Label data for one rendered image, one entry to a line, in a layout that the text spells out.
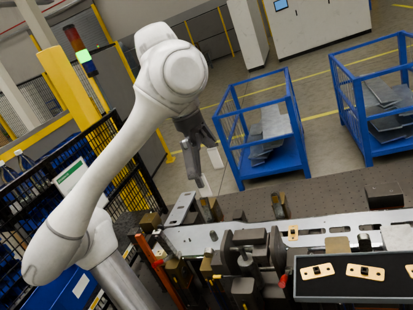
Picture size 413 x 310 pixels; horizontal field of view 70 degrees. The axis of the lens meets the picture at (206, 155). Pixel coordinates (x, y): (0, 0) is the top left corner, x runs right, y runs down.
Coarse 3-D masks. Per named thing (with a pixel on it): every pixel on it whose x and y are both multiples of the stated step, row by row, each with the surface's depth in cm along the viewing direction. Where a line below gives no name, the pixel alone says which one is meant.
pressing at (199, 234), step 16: (400, 208) 108; (208, 224) 141; (224, 224) 136; (240, 224) 132; (256, 224) 129; (272, 224) 125; (288, 224) 122; (304, 224) 118; (320, 224) 115; (336, 224) 112; (352, 224) 110; (368, 224) 107; (384, 224) 104; (176, 240) 138; (192, 240) 134; (208, 240) 130; (304, 240) 111; (320, 240) 108; (352, 240) 103; (192, 256) 125
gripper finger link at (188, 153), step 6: (180, 144) 71; (186, 144) 70; (186, 150) 71; (192, 150) 71; (186, 156) 71; (192, 156) 70; (186, 162) 71; (192, 162) 70; (186, 168) 71; (192, 168) 70; (198, 174) 71
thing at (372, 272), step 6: (348, 264) 77; (354, 264) 77; (348, 270) 76; (354, 270) 75; (360, 270) 74; (366, 270) 73; (372, 270) 74; (378, 270) 73; (354, 276) 74; (360, 276) 73; (366, 276) 73; (372, 276) 72; (378, 276) 72
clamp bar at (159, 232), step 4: (160, 228) 115; (152, 232) 113; (156, 232) 112; (160, 232) 112; (156, 236) 112; (160, 236) 112; (164, 236) 114; (160, 240) 114; (164, 240) 114; (168, 240) 116; (160, 244) 116; (164, 244) 115; (168, 244) 116; (172, 244) 118; (164, 248) 117; (168, 248) 117; (172, 248) 117; (168, 252) 118; (172, 252) 118; (176, 252) 120
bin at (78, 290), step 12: (60, 276) 129; (72, 276) 135; (84, 276) 122; (36, 288) 118; (48, 288) 123; (60, 288) 128; (72, 288) 115; (84, 288) 120; (36, 300) 117; (48, 300) 121; (60, 300) 109; (72, 300) 114; (84, 300) 119
